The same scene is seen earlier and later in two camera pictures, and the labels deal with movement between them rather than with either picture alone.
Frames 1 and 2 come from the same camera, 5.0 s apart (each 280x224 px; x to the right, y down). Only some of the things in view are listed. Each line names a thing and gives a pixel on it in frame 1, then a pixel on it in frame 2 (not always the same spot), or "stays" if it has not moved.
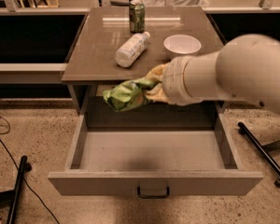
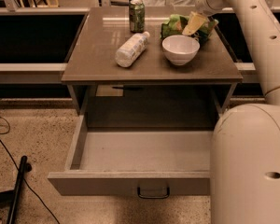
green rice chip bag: (130, 94) to (176, 25)
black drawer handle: (166, 195) stays
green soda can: (136, 16) stays
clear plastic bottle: (133, 48) stays
